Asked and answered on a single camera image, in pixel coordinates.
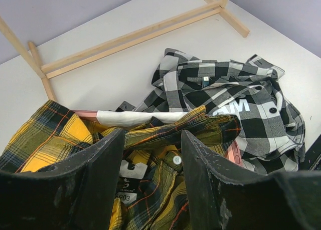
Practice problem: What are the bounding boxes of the wooden clothes rack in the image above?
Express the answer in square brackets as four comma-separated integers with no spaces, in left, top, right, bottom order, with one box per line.
[1,0,250,101]

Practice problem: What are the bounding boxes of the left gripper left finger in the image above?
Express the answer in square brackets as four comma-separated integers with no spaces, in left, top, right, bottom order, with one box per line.
[1,129,124,229]

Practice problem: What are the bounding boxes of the black white checkered shirt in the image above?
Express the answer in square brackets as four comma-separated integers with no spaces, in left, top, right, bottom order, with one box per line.
[133,48,305,175]

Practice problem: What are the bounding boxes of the yellow plaid shirt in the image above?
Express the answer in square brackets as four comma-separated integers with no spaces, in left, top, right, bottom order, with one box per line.
[1,100,241,229]

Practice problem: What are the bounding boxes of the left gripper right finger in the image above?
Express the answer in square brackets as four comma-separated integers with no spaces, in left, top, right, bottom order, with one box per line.
[182,131,320,229]

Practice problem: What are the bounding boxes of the pink plastic basket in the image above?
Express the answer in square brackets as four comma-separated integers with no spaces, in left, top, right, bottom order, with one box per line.
[71,109,244,168]

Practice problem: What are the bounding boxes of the plaid shirt paper tag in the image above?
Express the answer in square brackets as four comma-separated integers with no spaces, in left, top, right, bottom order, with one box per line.
[116,160,147,206]

